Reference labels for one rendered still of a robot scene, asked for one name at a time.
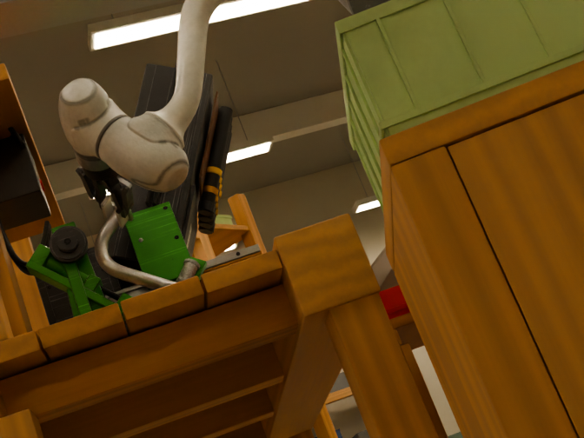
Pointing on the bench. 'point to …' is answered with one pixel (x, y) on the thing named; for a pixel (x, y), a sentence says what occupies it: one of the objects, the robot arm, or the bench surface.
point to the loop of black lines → (44, 222)
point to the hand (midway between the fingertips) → (115, 211)
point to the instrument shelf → (9, 102)
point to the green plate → (158, 242)
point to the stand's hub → (69, 244)
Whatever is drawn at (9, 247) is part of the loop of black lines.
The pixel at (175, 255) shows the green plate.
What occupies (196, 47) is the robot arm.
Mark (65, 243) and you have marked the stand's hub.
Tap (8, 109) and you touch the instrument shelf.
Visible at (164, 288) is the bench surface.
